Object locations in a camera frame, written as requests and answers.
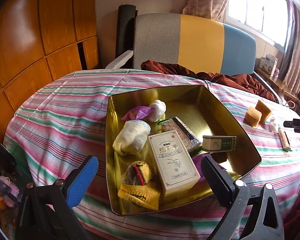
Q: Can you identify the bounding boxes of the yellow sponge block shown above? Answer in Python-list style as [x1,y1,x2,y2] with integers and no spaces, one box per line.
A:
[255,100,271,122]
[245,107,262,127]

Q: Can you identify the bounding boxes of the yellow sponge block front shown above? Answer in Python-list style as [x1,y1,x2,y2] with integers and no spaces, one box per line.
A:
[245,107,262,127]

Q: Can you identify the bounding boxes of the green small carton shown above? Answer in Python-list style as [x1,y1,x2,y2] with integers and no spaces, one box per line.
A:
[202,135,237,152]

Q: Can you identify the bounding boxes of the yellow dark knitted sock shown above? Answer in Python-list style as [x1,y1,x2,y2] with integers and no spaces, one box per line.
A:
[117,160,161,211]

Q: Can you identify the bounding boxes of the beige tea box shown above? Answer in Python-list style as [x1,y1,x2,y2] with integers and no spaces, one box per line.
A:
[148,130,200,197]

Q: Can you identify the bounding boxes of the cream sock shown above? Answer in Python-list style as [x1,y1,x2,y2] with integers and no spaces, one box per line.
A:
[113,120,151,156]

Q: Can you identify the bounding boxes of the cracker pack green ends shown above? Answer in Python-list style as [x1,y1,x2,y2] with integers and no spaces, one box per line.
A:
[157,116,202,156]

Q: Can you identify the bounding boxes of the purple cartoon snack packet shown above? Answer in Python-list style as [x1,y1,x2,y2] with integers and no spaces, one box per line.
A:
[121,106,154,121]

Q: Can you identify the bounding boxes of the white plastic bag ball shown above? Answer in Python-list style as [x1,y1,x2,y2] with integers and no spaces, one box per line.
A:
[148,100,166,122]

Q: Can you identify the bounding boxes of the wooden desk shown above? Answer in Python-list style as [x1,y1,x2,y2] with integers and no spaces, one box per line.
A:
[255,67,300,115]

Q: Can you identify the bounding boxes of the striped bed sheet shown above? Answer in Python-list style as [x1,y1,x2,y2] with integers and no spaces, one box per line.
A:
[4,69,300,239]

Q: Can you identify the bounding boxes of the white appliance box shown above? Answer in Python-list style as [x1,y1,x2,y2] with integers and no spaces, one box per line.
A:
[259,54,277,77]

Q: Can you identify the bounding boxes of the rust red blanket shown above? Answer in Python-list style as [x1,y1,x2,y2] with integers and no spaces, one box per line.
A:
[141,60,275,102]

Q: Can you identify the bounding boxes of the gold metal tin box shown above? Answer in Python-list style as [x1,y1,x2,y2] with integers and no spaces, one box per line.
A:
[106,85,261,216]

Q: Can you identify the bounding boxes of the grey yellow blue headboard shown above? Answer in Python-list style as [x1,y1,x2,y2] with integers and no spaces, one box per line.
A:
[133,13,256,76]

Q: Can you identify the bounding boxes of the black rolled mat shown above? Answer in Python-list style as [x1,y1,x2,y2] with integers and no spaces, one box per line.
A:
[115,4,137,57]

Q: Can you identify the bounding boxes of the wooden wardrobe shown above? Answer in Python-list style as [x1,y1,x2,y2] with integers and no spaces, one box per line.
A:
[0,0,99,141]

